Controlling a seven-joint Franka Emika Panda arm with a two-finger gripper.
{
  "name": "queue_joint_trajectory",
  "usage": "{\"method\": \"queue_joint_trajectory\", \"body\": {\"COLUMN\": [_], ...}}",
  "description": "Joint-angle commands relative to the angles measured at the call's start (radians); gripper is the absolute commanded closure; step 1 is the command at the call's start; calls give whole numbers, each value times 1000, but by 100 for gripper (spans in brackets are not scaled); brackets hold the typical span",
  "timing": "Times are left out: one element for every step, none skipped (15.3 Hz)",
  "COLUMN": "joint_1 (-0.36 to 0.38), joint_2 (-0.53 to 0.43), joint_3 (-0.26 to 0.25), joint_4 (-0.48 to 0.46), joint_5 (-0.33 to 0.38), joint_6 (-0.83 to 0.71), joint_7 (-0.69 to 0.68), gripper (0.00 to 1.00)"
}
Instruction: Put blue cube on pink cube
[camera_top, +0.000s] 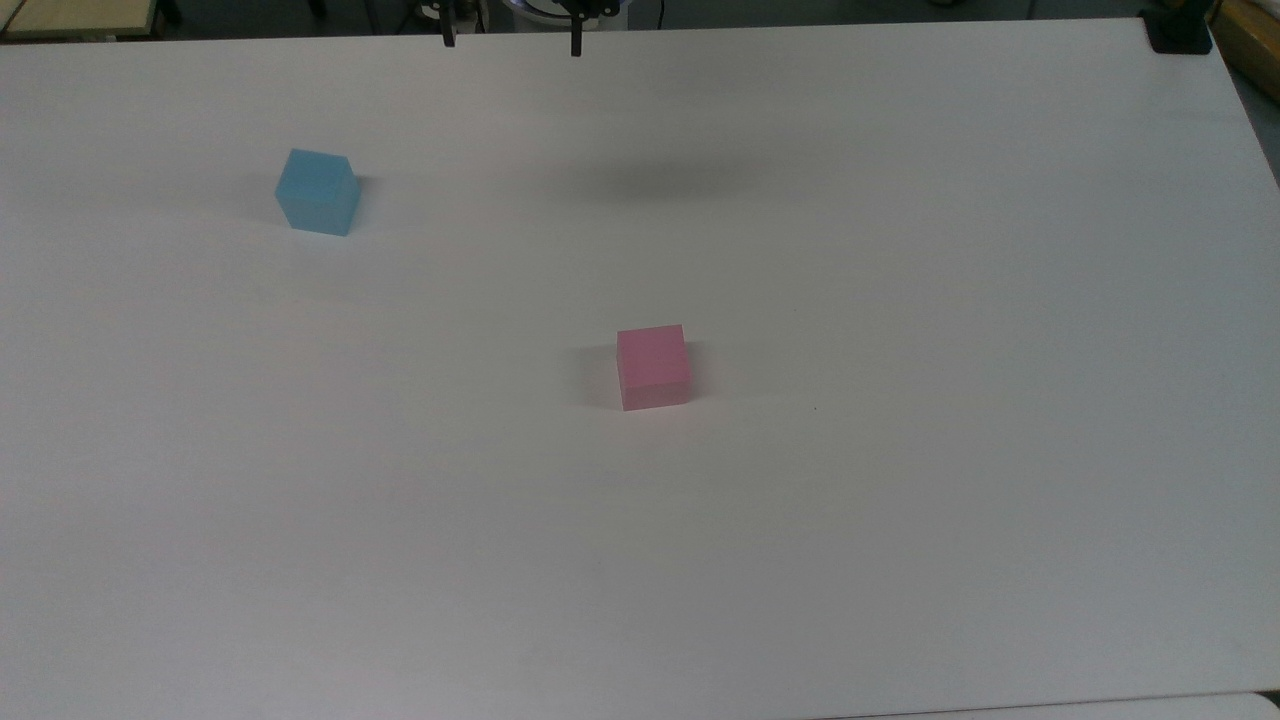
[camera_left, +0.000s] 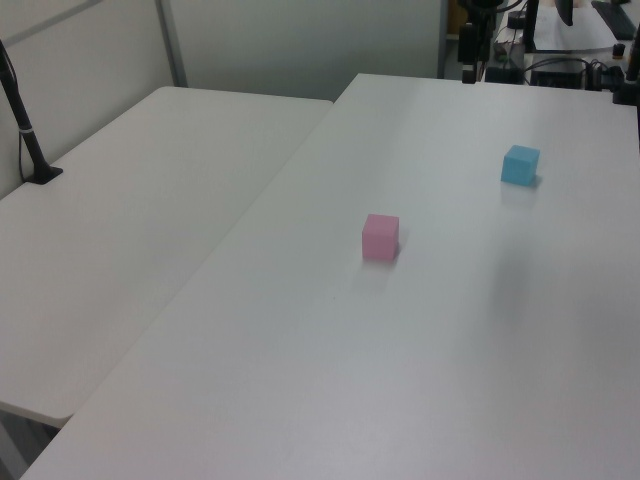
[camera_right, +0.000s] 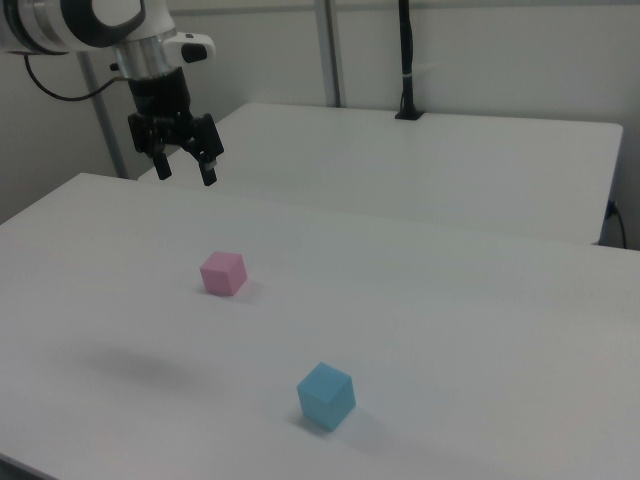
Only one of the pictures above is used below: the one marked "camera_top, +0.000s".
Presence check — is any light wooden desk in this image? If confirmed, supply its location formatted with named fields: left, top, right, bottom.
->
left=0, top=0, right=163, bottom=42

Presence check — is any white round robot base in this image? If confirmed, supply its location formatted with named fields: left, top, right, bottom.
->
left=500, top=0, right=633, bottom=23

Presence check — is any blue foam cube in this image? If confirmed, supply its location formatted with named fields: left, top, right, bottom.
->
left=275, top=148, right=362, bottom=238

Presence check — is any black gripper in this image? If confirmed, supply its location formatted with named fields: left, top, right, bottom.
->
left=428, top=0, right=623, bottom=58

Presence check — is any wooden board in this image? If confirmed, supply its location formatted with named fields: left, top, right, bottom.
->
left=1213, top=0, right=1280, bottom=103

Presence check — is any pink foam cube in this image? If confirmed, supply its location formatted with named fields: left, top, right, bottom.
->
left=616, top=323, right=693, bottom=412

